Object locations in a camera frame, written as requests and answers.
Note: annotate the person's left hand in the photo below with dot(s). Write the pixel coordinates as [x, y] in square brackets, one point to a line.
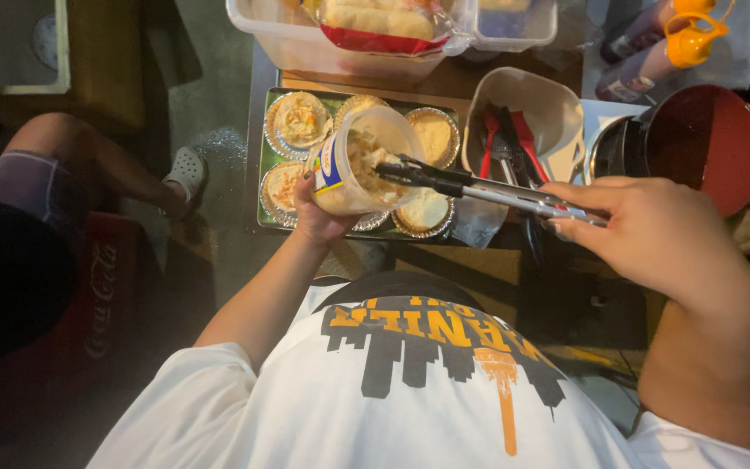
[313, 221]

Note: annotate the person's right hand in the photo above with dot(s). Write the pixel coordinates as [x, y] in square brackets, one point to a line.
[661, 234]

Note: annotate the clear plastic jar of filling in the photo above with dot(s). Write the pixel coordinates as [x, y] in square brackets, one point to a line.
[349, 163]

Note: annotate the metal tongs with black tips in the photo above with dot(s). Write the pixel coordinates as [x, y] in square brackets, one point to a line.
[479, 187]

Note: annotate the green metal tray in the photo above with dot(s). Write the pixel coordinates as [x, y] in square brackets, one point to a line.
[271, 156]

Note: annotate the black pot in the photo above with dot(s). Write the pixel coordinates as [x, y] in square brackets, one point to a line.
[616, 153]

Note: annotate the red round lid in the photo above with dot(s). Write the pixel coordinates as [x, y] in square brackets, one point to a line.
[707, 143]

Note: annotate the group of foil bread cups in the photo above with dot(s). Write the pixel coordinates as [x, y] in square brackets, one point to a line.
[297, 120]

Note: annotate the white clog shoe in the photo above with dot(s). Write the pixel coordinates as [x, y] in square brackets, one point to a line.
[186, 172]

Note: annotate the clear plastic bag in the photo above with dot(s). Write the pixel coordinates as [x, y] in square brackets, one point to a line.
[479, 225]

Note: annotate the sauce bottle with orange cap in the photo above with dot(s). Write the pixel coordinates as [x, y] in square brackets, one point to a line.
[635, 32]
[642, 68]

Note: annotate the beige plastic utensil holder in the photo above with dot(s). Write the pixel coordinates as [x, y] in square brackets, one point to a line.
[544, 104]

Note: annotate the large clear plastic tub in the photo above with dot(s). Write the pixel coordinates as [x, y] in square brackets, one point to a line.
[297, 42]

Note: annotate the white printed t-shirt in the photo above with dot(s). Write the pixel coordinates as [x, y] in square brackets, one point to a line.
[414, 404]

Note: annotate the bag of bread rolls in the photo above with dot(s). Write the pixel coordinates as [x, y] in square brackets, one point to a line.
[381, 23]

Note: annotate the red plastic crate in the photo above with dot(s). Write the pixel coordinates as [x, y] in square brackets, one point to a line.
[88, 312]

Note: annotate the small clear plastic tub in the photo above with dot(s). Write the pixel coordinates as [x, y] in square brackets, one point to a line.
[518, 26]

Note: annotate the wooden bench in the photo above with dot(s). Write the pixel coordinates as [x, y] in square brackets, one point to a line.
[105, 58]

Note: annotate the grey tray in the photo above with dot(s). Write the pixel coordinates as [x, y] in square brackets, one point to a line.
[4, 39]

